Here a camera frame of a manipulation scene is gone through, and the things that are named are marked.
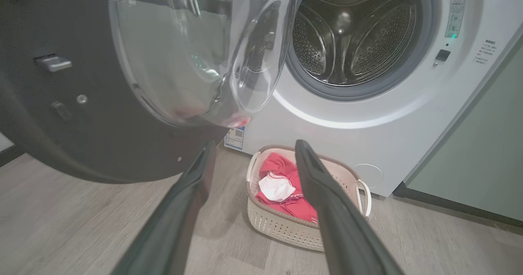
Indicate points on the white front-load washing machine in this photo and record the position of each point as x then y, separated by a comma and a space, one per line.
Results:
367, 136

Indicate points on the blue energy label sticker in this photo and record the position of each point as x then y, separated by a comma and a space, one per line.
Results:
234, 138

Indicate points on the round filter cover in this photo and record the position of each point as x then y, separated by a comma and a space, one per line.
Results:
369, 173

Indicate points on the wide grey-green cabinet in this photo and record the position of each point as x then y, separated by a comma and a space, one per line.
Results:
470, 164

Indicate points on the white warning sticker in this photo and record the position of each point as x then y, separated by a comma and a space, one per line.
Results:
454, 15

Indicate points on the steel washing machine drum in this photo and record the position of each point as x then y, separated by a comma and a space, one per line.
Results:
355, 42

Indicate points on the red white-trimmed garment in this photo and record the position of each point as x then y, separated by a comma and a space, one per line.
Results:
282, 164

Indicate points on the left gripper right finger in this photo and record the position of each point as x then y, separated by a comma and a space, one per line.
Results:
339, 226

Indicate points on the black round washing machine door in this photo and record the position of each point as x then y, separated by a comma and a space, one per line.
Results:
102, 144

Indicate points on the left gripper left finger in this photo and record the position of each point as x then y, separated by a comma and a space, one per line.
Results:
175, 217

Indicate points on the cream perforated laundry basket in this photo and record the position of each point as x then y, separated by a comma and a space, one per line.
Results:
282, 226

